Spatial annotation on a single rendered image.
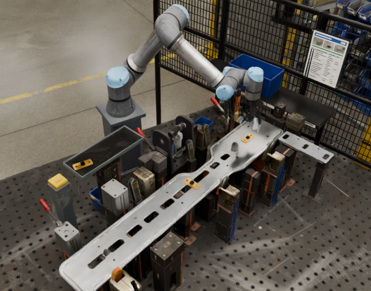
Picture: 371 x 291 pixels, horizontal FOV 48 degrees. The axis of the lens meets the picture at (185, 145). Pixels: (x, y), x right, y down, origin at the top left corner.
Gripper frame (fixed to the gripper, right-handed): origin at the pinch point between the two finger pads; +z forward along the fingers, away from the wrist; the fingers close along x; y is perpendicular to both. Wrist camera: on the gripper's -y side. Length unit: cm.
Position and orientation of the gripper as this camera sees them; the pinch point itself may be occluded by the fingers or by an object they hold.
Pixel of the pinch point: (249, 126)
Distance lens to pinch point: 222.9
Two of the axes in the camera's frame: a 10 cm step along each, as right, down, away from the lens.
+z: -0.2, 7.5, 6.6
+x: 7.5, 4.4, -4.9
